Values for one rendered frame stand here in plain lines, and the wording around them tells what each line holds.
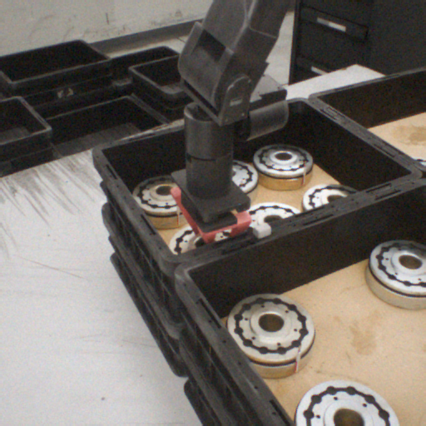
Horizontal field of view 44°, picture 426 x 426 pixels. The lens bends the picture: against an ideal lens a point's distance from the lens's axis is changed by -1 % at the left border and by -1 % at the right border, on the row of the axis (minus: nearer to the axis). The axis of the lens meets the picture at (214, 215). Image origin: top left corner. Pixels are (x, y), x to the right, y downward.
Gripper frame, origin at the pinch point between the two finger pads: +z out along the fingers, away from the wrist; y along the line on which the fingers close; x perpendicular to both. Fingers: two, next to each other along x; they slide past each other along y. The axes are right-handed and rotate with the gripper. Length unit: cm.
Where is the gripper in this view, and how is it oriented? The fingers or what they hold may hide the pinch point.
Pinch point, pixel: (210, 241)
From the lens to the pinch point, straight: 71.3
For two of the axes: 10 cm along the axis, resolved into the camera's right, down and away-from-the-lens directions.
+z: 0.0, 8.0, 6.0
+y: -4.5, -5.4, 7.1
